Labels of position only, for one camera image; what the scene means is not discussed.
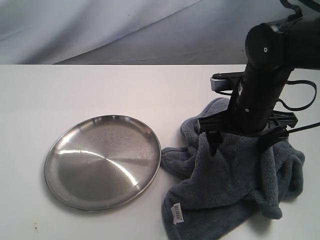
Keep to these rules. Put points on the grey fabric backdrop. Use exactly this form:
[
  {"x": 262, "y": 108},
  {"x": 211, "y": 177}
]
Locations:
[{"x": 130, "y": 32}]

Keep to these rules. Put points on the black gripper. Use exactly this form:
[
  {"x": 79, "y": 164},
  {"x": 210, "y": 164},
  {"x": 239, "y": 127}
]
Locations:
[{"x": 250, "y": 113}]

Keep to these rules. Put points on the white care label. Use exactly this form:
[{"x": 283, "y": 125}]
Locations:
[{"x": 177, "y": 213}]

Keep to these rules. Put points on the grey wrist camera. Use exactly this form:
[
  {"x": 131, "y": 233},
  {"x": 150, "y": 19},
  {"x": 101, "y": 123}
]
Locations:
[{"x": 221, "y": 82}]

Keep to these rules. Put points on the grey fleece towel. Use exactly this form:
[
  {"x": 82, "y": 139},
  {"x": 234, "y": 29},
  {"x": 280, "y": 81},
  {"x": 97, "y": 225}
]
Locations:
[{"x": 218, "y": 193}]

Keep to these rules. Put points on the round stainless steel plate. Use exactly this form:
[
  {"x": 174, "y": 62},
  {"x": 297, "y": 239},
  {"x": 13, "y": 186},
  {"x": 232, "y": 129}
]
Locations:
[{"x": 102, "y": 163}]

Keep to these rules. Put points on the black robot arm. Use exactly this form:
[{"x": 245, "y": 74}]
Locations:
[{"x": 273, "y": 49}]

